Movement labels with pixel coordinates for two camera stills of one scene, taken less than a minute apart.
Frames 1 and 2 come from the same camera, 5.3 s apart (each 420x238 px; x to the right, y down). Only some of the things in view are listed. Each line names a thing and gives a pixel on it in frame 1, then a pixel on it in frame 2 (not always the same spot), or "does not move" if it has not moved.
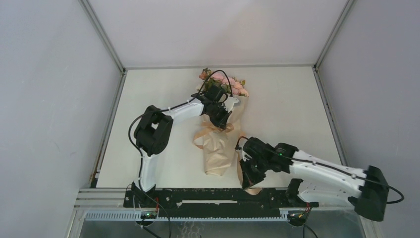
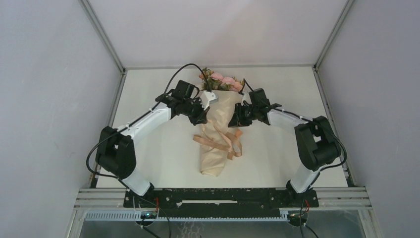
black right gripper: x=249 y=179 → x=237 y=119
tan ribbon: x=227 y=128 → x=232 y=144
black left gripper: x=222 y=121 → x=201 y=118
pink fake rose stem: x=237 y=86 does not move
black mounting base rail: x=217 y=202 does not move
